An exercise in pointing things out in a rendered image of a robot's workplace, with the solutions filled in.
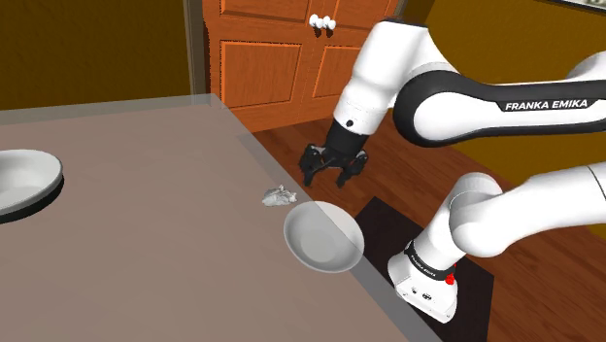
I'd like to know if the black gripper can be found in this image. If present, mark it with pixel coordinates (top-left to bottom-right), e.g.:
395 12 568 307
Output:
297 118 370 189

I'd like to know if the crumpled white paper ball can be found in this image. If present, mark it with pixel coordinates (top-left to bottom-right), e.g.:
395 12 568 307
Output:
261 184 298 208

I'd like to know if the small white bowl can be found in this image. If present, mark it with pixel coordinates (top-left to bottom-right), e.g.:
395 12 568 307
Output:
283 200 366 274

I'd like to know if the dark robot stand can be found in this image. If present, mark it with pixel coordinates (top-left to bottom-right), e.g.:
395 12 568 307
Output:
353 196 495 342

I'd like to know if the orange wooden cabinet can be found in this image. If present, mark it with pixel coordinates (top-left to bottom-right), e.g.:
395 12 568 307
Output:
202 0 402 134

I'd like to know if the large white bowl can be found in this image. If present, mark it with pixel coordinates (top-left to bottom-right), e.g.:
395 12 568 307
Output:
0 149 65 225

